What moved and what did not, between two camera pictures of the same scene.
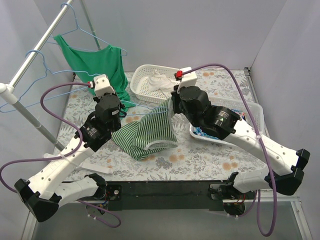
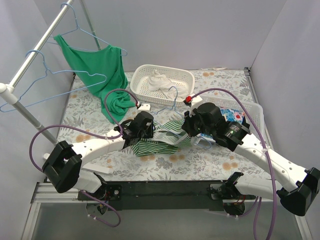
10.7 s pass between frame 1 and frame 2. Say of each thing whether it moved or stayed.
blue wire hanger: moved
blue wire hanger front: stayed
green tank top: stayed
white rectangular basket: stayed
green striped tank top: moved
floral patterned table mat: stayed
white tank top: stayed
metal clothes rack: stayed
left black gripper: moved
